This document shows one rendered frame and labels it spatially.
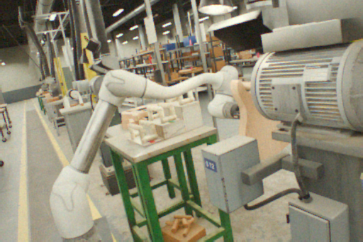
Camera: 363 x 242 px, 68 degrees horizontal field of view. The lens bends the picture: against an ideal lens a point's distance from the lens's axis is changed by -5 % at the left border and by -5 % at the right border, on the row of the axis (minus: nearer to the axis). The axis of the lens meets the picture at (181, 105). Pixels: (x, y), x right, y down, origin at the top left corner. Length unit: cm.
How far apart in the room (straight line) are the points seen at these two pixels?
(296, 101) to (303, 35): 19
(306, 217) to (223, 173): 27
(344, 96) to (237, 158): 35
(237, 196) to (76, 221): 72
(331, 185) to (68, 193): 100
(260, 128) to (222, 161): 45
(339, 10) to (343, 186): 52
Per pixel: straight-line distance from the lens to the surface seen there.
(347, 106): 79
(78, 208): 133
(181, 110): 183
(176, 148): 170
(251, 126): 123
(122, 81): 131
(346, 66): 79
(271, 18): 109
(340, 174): 91
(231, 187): 90
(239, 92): 116
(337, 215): 90
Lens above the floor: 142
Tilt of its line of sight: 10 degrees down
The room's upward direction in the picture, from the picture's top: 11 degrees counter-clockwise
